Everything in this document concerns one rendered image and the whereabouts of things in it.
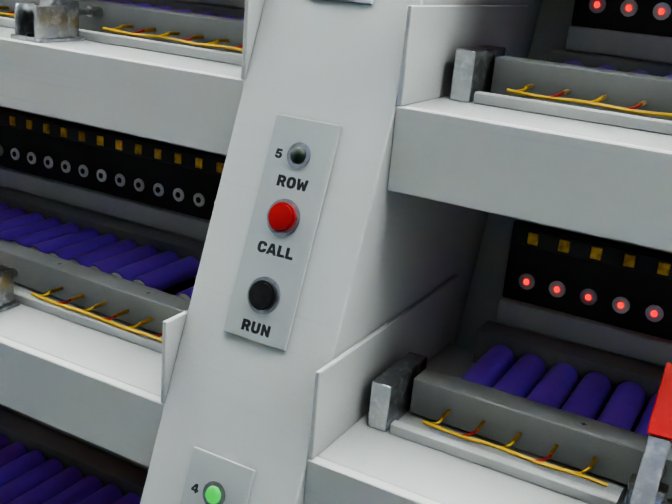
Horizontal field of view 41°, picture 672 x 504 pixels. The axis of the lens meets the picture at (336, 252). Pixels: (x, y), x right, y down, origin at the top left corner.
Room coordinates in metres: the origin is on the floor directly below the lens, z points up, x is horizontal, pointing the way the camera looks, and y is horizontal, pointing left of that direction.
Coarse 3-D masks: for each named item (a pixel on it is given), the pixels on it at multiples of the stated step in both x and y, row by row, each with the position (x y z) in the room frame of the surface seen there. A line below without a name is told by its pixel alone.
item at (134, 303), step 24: (0, 240) 0.66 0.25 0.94; (0, 264) 0.65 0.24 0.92; (24, 264) 0.63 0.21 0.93; (48, 264) 0.62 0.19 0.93; (72, 264) 0.63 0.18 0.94; (48, 288) 0.63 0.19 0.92; (72, 288) 0.61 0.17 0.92; (96, 288) 0.60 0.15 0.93; (120, 288) 0.59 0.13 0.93; (144, 288) 0.60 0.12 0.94; (120, 312) 0.59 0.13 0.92; (144, 312) 0.58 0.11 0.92; (168, 312) 0.57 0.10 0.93
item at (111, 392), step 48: (48, 192) 0.78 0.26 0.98; (96, 192) 0.75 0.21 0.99; (0, 336) 0.56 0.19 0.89; (48, 336) 0.57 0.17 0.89; (96, 336) 0.57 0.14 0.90; (0, 384) 0.57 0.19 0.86; (48, 384) 0.54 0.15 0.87; (96, 384) 0.52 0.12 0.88; (144, 384) 0.52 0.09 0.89; (96, 432) 0.53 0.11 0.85; (144, 432) 0.51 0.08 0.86
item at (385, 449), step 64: (512, 256) 0.59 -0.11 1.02; (576, 256) 0.56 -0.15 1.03; (640, 256) 0.55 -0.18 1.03; (448, 320) 0.60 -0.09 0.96; (512, 320) 0.59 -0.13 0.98; (576, 320) 0.57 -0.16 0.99; (640, 320) 0.56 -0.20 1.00; (320, 384) 0.44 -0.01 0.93; (384, 384) 0.48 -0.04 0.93; (448, 384) 0.50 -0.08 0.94; (512, 384) 0.52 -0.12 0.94; (576, 384) 0.56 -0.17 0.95; (640, 384) 0.54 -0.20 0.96; (320, 448) 0.46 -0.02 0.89; (384, 448) 0.47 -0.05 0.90; (448, 448) 0.47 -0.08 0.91; (512, 448) 0.49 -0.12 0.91; (576, 448) 0.47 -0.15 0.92; (640, 448) 0.45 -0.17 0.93
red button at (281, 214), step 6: (276, 204) 0.48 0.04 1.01; (282, 204) 0.47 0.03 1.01; (288, 204) 0.47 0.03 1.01; (270, 210) 0.48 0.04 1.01; (276, 210) 0.47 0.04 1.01; (282, 210) 0.47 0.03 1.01; (288, 210) 0.47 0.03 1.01; (294, 210) 0.47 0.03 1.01; (270, 216) 0.47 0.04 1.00; (276, 216) 0.47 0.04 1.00; (282, 216) 0.47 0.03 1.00; (288, 216) 0.47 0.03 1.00; (294, 216) 0.47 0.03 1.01; (270, 222) 0.47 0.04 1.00; (276, 222) 0.47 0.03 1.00; (282, 222) 0.47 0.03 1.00; (288, 222) 0.47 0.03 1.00; (294, 222) 0.47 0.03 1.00; (276, 228) 0.47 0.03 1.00; (282, 228) 0.47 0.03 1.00; (288, 228) 0.47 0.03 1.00
